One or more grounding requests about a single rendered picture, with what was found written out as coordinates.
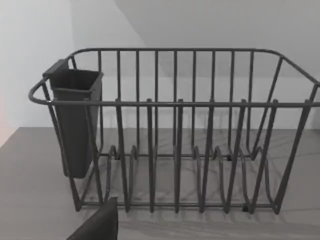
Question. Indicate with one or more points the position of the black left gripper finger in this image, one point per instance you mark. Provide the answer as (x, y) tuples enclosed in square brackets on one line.
[(102, 225)]

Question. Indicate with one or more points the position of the dark grey cutlery holder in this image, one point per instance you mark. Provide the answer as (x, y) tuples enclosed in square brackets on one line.
[(75, 120)]

